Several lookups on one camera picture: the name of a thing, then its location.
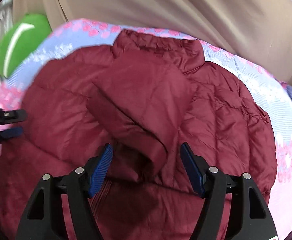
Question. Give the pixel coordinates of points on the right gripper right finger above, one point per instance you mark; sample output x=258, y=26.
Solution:
x=249, y=216

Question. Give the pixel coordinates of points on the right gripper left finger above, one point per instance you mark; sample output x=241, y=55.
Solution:
x=43, y=216

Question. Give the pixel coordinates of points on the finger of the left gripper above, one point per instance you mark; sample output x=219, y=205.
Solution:
x=10, y=133
x=10, y=117

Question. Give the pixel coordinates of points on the maroon puffer jacket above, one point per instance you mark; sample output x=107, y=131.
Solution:
x=145, y=95

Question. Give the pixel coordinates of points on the green pillow white stripe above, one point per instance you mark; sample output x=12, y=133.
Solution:
x=21, y=40

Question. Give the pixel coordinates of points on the pink blue floral bedsheet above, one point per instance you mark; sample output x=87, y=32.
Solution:
x=271, y=95

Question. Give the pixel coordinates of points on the beige curtain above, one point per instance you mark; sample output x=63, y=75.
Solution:
x=257, y=30

